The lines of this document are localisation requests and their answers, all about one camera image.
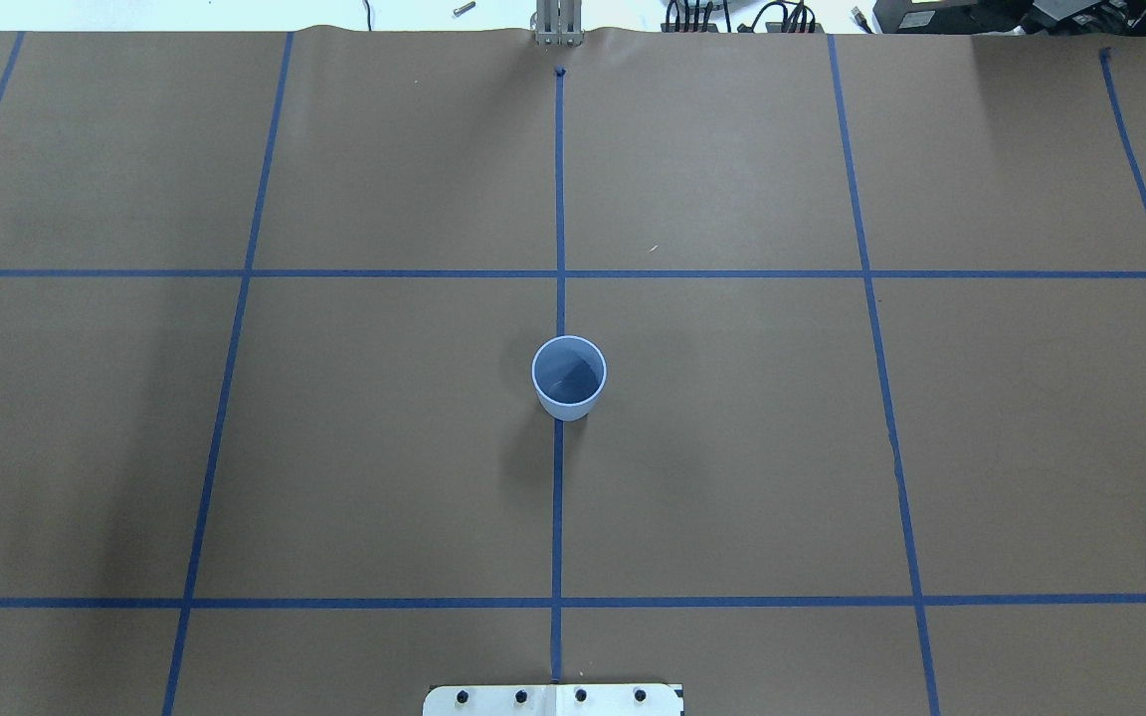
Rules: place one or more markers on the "light blue plastic cup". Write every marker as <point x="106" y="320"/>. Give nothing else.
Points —
<point x="568" y="374"/>

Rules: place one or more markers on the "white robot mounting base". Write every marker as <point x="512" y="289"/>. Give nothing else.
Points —
<point x="556" y="699"/>

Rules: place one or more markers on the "black electronics box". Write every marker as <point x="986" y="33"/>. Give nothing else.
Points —
<point x="1054" y="18"/>

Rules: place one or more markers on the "aluminium frame post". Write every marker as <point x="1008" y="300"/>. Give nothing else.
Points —
<point x="558" y="23"/>

